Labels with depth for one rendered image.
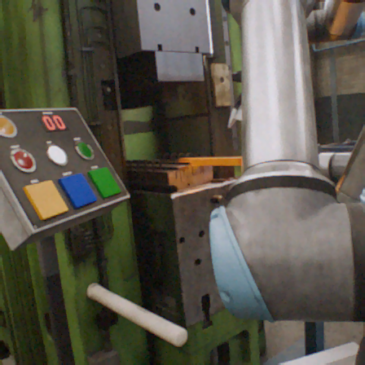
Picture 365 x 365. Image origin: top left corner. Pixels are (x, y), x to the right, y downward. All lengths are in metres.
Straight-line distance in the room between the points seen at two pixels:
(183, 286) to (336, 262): 0.99
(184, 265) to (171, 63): 0.65
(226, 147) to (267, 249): 1.33
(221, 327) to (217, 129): 0.76
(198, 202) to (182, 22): 0.60
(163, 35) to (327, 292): 1.09
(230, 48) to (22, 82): 0.84
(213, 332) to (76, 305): 0.48
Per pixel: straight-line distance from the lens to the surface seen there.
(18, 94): 1.63
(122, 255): 1.41
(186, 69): 1.38
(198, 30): 1.45
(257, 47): 0.50
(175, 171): 1.32
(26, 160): 0.87
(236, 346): 1.69
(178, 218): 1.26
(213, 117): 1.64
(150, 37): 1.31
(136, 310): 1.15
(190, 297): 1.36
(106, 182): 0.99
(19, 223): 0.80
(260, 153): 0.43
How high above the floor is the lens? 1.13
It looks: 8 degrees down
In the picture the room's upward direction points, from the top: 6 degrees counter-clockwise
